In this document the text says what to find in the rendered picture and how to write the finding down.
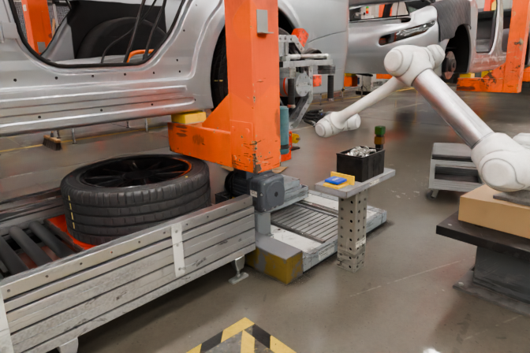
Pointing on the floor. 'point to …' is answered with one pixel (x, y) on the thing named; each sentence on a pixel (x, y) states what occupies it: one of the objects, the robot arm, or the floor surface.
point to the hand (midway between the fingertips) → (300, 116)
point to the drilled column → (352, 232)
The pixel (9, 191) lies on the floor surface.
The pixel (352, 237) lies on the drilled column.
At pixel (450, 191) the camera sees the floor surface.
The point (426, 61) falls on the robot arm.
